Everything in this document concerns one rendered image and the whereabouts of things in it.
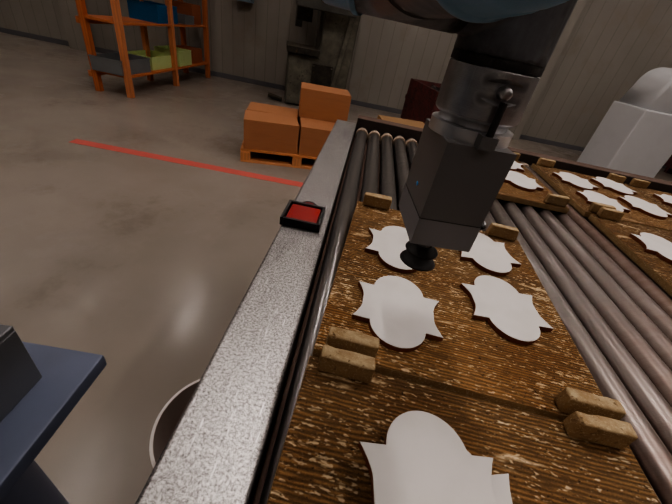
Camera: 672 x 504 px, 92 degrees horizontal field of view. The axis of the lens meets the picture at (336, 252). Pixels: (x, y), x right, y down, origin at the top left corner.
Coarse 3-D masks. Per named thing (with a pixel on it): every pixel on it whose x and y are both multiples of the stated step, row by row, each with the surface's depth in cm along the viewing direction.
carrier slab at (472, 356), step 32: (352, 224) 62; (384, 224) 64; (352, 256) 53; (448, 256) 58; (512, 256) 63; (352, 288) 47; (448, 288) 51; (352, 320) 42; (448, 320) 45; (480, 320) 46; (320, 352) 37; (384, 352) 38; (416, 352) 39; (448, 352) 40; (480, 352) 41; (512, 352) 42; (544, 352) 43; (576, 352) 44; (448, 384) 36; (480, 384) 37; (512, 384) 38; (544, 384) 39; (576, 384) 40
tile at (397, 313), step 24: (360, 288) 47; (384, 288) 47; (408, 288) 48; (360, 312) 42; (384, 312) 43; (408, 312) 44; (432, 312) 44; (384, 336) 39; (408, 336) 40; (432, 336) 41
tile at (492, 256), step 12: (480, 240) 64; (492, 240) 65; (468, 252) 59; (480, 252) 60; (492, 252) 61; (504, 252) 62; (480, 264) 57; (492, 264) 57; (504, 264) 58; (516, 264) 59
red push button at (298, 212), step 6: (294, 204) 66; (294, 210) 64; (300, 210) 64; (306, 210) 64; (312, 210) 65; (318, 210) 65; (288, 216) 61; (294, 216) 62; (300, 216) 62; (306, 216) 63; (312, 216) 63; (318, 216) 64
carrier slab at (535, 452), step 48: (336, 384) 34; (384, 384) 35; (288, 432) 29; (336, 432) 30; (384, 432) 31; (480, 432) 32; (528, 432) 33; (288, 480) 26; (336, 480) 27; (528, 480) 30; (576, 480) 30; (624, 480) 31
